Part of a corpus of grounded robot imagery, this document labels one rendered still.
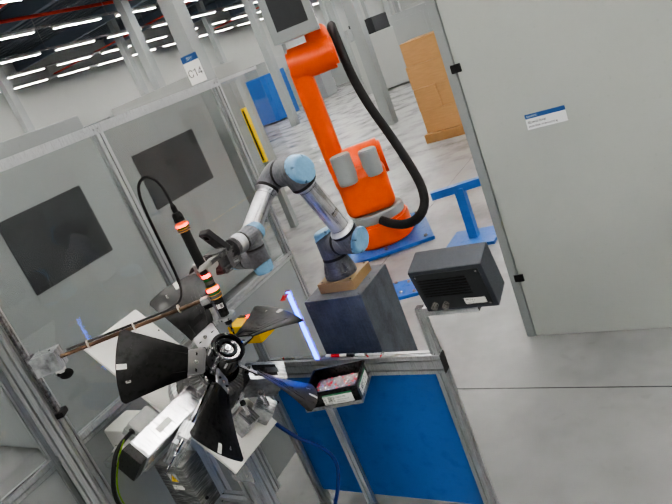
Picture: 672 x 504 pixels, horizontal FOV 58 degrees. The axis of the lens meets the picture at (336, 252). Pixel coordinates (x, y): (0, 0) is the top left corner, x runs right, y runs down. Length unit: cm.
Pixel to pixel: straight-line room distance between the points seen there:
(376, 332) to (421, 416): 43
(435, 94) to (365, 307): 752
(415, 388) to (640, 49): 184
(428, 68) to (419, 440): 786
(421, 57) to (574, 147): 677
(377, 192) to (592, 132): 299
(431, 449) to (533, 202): 152
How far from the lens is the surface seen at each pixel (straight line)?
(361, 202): 592
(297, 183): 241
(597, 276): 362
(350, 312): 268
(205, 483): 248
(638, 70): 322
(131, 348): 203
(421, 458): 268
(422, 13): 1251
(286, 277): 355
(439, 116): 999
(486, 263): 199
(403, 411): 253
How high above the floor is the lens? 200
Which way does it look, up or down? 18 degrees down
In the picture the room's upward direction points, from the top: 22 degrees counter-clockwise
